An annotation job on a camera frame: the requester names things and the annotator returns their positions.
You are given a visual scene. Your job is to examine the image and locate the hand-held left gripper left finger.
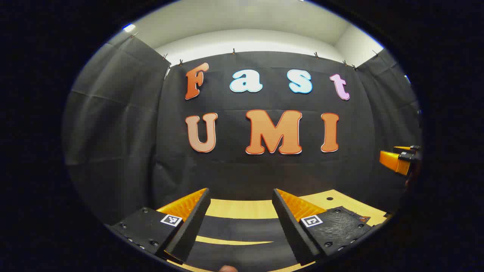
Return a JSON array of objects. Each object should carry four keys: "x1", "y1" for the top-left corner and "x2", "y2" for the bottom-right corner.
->
[{"x1": 108, "y1": 188, "x2": 211, "y2": 264}]

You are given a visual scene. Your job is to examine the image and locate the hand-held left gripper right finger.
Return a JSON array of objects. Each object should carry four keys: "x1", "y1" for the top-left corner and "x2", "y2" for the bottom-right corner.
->
[{"x1": 272, "y1": 188, "x2": 380, "y2": 266}]

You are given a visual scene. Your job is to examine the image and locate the black backdrop cloth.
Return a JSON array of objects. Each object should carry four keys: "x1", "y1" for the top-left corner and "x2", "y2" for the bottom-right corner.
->
[{"x1": 62, "y1": 35, "x2": 422, "y2": 227}]

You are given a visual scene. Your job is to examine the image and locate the dark grey jeans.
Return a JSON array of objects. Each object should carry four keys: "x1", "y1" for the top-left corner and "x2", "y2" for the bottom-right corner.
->
[{"x1": 185, "y1": 216, "x2": 301, "y2": 272}]

